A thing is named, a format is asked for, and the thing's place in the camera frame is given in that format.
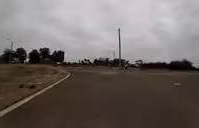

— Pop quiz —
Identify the white painted edge line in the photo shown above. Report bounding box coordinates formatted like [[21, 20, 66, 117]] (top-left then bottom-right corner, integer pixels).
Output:
[[0, 71, 72, 123]]

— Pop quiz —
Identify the dark hedge row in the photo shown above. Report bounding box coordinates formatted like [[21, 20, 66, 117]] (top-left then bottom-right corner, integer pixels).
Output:
[[138, 58, 199, 72]]

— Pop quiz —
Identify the grey asphalt road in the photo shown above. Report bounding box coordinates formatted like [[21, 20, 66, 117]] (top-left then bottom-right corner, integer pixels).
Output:
[[0, 65, 199, 128]]

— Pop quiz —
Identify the street lamp pole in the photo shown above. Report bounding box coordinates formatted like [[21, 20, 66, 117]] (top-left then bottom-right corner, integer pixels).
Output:
[[6, 38, 15, 64]]

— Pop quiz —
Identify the tall grey pole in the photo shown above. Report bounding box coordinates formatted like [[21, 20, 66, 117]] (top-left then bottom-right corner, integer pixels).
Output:
[[117, 27, 123, 70]]

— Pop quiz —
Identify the dry brown grass verge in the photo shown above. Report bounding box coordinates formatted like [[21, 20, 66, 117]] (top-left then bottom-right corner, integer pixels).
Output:
[[0, 63, 69, 117]]

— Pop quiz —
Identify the row of dark trees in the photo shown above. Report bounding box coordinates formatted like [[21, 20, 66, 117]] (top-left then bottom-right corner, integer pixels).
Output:
[[0, 46, 66, 65]]

